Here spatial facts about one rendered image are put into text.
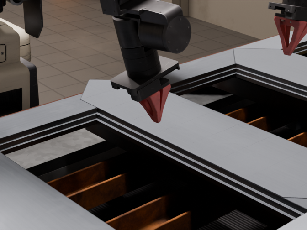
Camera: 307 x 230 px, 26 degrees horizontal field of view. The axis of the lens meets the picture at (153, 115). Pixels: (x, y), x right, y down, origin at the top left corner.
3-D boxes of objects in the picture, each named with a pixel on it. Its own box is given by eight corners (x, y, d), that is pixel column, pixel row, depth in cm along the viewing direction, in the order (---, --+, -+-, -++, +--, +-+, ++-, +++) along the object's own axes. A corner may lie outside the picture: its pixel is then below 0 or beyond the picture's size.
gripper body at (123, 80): (182, 71, 110) (173, 31, 107) (135, 99, 105) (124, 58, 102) (156, 63, 115) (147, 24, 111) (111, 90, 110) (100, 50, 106)
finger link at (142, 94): (180, 120, 113) (169, 72, 108) (149, 141, 109) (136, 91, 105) (154, 110, 118) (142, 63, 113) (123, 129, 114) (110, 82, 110)
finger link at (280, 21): (314, 58, 135) (324, 12, 133) (293, 58, 131) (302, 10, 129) (288, 52, 140) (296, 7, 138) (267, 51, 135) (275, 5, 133)
